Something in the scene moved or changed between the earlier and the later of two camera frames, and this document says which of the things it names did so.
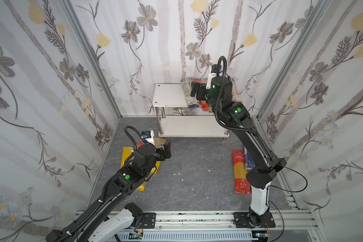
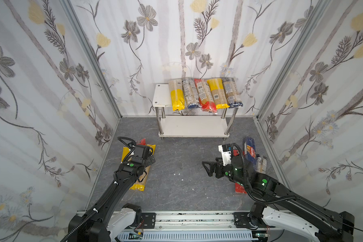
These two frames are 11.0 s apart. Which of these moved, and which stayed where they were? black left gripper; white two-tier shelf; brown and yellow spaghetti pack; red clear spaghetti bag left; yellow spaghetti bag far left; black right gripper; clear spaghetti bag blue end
Moved: black left gripper; brown and yellow spaghetti pack; black right gripper
Stayed: red clear spaghetti bag left; clear spaghetti bag blue end; white two-tier shelf; yellow spaghetti bag far left
